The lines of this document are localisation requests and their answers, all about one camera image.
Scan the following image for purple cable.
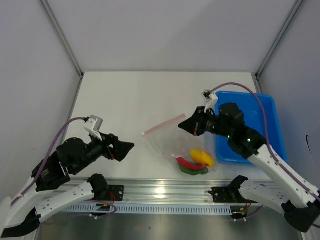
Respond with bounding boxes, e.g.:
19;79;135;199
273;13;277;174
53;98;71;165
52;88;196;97
11;116;91;206
203;82;320;201

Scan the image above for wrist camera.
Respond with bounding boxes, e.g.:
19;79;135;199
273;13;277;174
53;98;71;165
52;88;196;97
84;115;103;141
201;90;219;113

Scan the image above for red chili pepper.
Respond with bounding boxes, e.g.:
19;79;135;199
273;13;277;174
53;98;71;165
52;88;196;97
176;157;209;171

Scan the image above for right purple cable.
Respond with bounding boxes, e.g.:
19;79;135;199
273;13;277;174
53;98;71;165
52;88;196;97
203;82;320;201

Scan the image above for aluminium mounting rail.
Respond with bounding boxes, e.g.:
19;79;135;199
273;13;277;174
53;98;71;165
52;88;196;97
33;177;276;208

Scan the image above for blue plastic tray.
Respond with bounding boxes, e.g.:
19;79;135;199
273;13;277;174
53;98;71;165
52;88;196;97
215;91;288;164

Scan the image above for clear zip top bag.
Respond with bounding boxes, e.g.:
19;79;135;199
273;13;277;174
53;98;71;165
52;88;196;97
141;114;218;177

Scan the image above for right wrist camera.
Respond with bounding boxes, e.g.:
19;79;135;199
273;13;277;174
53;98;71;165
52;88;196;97
201;90;219;113

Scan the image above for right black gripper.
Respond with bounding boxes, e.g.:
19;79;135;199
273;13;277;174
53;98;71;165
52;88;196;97
178;106;232;139

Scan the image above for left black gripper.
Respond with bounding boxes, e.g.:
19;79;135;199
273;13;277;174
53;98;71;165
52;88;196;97
72;128;135;174

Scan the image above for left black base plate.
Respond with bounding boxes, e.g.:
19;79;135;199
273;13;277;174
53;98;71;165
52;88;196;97
106;185;125;202

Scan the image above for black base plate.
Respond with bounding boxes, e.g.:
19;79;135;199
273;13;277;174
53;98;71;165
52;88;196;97
207;186;243;203
106;185;125;202

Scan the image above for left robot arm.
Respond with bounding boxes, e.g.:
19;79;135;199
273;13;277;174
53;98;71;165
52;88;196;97
0;134;135;238

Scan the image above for green chili pepper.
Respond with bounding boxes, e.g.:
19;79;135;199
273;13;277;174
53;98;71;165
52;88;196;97
179;165;209;176

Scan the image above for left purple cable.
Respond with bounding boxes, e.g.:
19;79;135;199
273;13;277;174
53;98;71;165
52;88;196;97
11;116;91;206

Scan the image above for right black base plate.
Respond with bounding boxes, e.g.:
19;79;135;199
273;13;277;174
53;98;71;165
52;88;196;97
207;186;243;203

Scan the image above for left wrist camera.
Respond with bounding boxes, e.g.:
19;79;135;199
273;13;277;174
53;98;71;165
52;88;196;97
84;115;103;141

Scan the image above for slotted cable duct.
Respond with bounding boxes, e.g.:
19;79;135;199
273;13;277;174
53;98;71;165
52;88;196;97
64;202;233;216

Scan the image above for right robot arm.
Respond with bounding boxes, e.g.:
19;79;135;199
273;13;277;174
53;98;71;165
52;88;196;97
178;103;320;233

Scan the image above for yellow orange mango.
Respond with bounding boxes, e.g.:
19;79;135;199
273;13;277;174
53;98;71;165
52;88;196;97
190;149;215;168

